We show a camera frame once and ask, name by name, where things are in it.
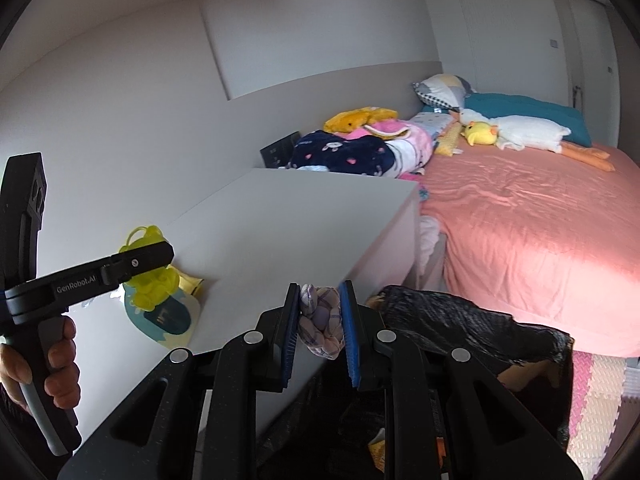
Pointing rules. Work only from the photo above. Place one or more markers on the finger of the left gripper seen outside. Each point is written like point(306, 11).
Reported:
point(124, 266)

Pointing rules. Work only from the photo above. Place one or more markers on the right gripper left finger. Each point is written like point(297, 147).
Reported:
point(287, 333)

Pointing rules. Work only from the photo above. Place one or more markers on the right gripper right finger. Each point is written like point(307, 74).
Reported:
point(352, 331)

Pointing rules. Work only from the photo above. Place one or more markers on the purple paw plush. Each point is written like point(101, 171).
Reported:
point(320, 324)

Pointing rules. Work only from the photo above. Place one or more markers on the yellow green plastic toy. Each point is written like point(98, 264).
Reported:
point(155, 286)

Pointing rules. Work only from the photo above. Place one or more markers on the teal dinosaur tape dispenser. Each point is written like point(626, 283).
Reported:
point(171, 324)

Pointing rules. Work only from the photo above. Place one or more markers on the black trash bag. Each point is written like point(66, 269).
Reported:
point(492, 402)

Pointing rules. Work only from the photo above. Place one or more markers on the left hand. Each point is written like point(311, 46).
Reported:
point(62, 385)

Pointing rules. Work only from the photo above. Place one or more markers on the yellow blue pouch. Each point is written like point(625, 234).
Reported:
point(189, 284)

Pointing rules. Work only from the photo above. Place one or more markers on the navy patterned blanket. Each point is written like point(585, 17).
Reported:
point(367, 155)

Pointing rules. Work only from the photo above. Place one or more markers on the pink folded blanket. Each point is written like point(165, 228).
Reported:
point(410, 145)

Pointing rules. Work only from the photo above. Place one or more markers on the yellow plush toy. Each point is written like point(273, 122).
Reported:
point(350, 120)

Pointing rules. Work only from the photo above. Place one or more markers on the pink bed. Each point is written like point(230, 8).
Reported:
point(544, 238)

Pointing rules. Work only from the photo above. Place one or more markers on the yellow duck plush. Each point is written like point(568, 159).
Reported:
point(480, 133)

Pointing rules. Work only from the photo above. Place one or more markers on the white goose plush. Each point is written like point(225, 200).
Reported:
point(520, 132)

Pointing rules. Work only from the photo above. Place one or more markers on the checkered pillow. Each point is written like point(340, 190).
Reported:
point(443, 91)

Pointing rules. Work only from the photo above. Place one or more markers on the teal pillow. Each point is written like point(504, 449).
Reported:
point(494, 105)

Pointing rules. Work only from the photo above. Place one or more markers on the door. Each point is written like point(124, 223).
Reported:
point(592, 71)

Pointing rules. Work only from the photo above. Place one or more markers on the black wall socket panel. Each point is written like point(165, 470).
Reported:
point(279, 153)

